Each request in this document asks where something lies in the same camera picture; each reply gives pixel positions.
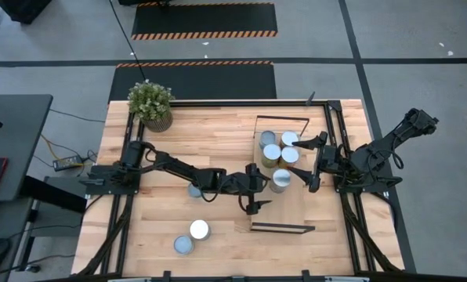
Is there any black power adapter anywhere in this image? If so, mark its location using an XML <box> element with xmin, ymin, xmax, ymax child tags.
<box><xmin>52</xmin><ymin>155</ymin><xmax>84</xmax><ymax>172</ymax></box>

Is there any black portable case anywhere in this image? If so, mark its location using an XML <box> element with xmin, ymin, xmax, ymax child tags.
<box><xmin>0</xmin><ymin>0</ymin><xmax>53</xmax><ymax>25</ymax></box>

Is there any tin can grey recessed lid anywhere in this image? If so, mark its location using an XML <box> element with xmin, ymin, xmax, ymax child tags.
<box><xmin>173</xmin><ymin>234</ymin><xmax>195</xmax><ymax>255</ymax></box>
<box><xmin>186</xmin><ymin>183</ymin><xmax>203</xmax><ymax>199</ymax></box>
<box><xmin>259</xmin><ymin>129</ymin><xmax>277</xmax><ymax>150</ymax></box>

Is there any black hazard-striped floor mat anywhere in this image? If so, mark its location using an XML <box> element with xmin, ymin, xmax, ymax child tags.
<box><xmin>107</xmin><ymin>60</ymin><xmax>278</xmax><ymax>103</ymax></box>
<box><xmin>130</xmin><ymin>2</ymin><xmax>279</xmax><ymax>42</ymax></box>

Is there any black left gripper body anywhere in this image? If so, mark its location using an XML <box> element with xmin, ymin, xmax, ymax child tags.
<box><xmin>228</xmin><ymin>172</ymin><xmax>272</xmax><ymax>197</ymax></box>

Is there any black aluminium table frame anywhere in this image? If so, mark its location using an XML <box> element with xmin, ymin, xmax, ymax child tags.
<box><xmin>74</xmin><ymin>99</ymin><xmax>407</xmax><ymax>277</ymax></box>

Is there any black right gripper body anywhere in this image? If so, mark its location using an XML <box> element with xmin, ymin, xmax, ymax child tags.
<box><xmin>314</xmin><ymin>144</ymin><xmax>342</xmax><ymax>176</ymax></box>

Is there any yellow cable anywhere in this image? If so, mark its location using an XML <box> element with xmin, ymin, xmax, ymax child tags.
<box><xmin>39</xmin><ymin>134</ymin><xmax>68</xmax><ymax>165</ymax></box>

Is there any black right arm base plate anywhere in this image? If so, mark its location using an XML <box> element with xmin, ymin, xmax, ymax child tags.
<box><xmin>332</xmin><ymin>164</ymin><xmax>403</xmax><ymax>193</ymax></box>

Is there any black desk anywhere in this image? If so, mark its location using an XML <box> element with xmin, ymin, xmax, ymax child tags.
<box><xmin>0</xmin><ymin>93</ymin><xmax>54</xmax><ymax>203</ymax></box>

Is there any wooden shelf black metal frame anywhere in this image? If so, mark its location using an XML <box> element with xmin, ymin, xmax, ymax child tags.
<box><xmin>250</xmin><ymin>114</ymin><xmax>317</xmax><ymax>235</ymax></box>

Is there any thin black floor cable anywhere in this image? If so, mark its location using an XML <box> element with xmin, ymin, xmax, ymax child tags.
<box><xmin>48</xmin><ymin>107</ymin><xmax>106</xmax><ymax>124</ymax></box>

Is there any long black floor cable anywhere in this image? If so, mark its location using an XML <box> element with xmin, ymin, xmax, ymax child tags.
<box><xmin>107</xmin><ymin>0</ymin><xmax>147</xmax><ymax>82</ymax></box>

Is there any black desk foot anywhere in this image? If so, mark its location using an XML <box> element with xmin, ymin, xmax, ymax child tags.
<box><xmin>20</xmin><ymin>175</ymin><xmax>88</xmax><ymax>215</ymax></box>

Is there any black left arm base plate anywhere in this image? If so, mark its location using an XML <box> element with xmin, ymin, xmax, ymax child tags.
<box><xmin>85</xmin><ymin>164</ymin><xmax>143</xmax><ymax>196</ymax></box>

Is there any potted plant ribbed pot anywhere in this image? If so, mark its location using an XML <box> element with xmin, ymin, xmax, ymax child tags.
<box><xmin>126</xmin><ymin>78</ymin><xmax>176</xmax><ymax>133</ymax></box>

